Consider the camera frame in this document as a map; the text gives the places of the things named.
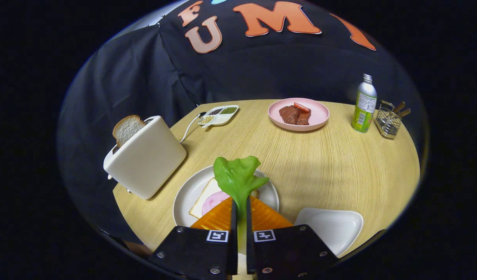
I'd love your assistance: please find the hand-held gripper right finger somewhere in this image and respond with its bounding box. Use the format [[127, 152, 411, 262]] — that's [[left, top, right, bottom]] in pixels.
[[246, 196, 339, 280]]

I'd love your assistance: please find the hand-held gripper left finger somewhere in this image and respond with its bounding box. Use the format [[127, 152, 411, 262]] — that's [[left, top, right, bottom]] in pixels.
[[148, 196, 239, 280]]

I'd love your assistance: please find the green lettuce leaf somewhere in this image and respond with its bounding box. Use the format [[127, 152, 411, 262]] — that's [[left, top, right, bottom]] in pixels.
[[213, 156, 270, 253]]

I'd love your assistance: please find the toasted bread slice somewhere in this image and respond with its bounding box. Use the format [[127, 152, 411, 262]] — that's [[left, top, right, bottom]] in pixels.
[[112, 115, 146, 148]]

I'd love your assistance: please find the white rounded triangular dish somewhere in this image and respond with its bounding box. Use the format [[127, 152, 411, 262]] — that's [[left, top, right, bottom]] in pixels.
[[294, 207, 364, 257]]

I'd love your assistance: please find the pink ham slice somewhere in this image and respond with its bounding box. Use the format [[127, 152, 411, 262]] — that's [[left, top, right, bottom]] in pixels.
[[202, 191, 231, 215]]

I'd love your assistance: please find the white bread slice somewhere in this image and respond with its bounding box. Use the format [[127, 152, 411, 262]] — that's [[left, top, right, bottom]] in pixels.
[[189, 177, 260, 219]]

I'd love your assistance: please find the round white plate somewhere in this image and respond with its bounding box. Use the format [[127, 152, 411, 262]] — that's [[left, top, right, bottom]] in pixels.
[[173, 165, 280, 228]]

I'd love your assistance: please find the white toaster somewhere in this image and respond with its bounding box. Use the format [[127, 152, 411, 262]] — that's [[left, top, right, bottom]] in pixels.
[[103, 115, 187, 200]]

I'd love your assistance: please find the white divided condiment dish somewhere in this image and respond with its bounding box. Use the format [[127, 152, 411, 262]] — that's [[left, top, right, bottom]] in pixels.
[[198, 105, 240, 129]]

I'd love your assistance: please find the brown meat piece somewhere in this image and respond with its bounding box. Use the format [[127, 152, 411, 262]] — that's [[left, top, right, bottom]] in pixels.
[[279, 104, 312, 126]]

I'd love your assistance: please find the pink plate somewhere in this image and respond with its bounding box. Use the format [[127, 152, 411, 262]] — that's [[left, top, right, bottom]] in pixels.
[[268, 98, 330, 132]]

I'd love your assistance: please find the green labelled metal bottle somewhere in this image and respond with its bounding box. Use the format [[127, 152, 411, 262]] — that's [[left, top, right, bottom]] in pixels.
[[351, 73, 378, 134]]

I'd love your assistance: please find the black backdrop cloth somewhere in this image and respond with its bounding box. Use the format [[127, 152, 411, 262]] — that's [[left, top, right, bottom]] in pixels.
[[56, 0, 426, 253]]

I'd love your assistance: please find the white toaster cable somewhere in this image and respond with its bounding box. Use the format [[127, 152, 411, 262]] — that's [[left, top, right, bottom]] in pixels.
[[180, 112, 207, 144]]

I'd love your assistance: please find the wire mesh utensil holder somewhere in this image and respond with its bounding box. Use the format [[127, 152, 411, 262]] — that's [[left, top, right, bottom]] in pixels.
[[375, 100, 411, 140]]

